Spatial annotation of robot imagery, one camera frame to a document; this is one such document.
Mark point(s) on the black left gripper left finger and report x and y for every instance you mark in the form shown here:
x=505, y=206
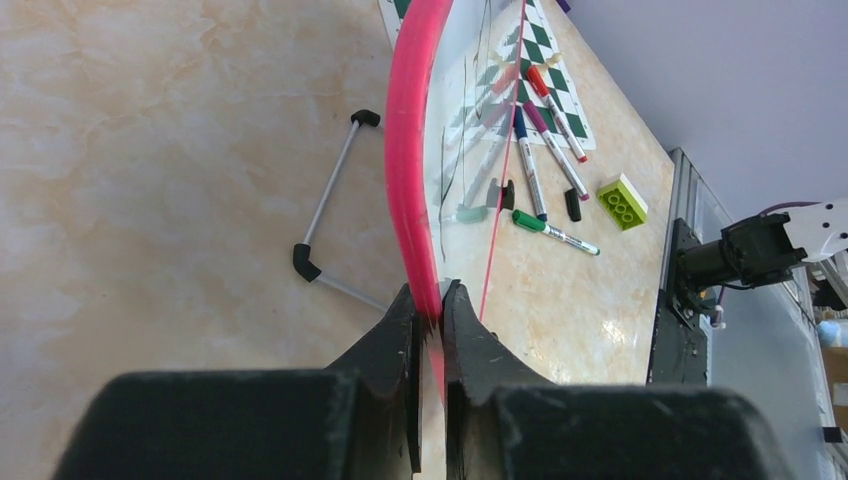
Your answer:
x=357, y=418

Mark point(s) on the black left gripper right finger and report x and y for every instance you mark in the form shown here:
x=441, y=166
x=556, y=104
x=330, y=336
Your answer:
x=506, y=421

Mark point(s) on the black marker cap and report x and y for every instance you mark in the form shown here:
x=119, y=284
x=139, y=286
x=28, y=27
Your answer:
x=573, y=201

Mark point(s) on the pink framed whiteboard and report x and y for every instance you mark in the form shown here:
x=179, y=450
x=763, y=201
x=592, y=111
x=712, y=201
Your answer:
x=447, y=123

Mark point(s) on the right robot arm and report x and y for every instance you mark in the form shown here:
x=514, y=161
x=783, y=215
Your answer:
x=762, y=250

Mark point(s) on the green capped marker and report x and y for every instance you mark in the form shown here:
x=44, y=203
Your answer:
x=535, y=225

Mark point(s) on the green white lego block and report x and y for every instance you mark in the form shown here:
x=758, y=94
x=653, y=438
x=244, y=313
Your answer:
x=621, y=201

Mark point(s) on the blue capped marker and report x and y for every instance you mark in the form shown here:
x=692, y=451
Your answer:
x=528, y=165

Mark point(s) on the purple capped marker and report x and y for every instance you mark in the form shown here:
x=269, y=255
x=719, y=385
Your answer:
x=535, y=117

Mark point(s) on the green white chessboard mat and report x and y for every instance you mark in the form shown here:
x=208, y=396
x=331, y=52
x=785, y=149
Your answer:
x=535, y=42

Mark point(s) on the red capped marker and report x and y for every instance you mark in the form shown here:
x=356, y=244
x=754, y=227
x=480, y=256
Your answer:
x=540, y=88

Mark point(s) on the cream chess pawn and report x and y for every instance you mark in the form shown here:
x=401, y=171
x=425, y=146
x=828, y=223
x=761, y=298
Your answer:
x=549, y=63

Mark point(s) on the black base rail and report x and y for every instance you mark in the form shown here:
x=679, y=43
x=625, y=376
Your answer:
x=679, y=346

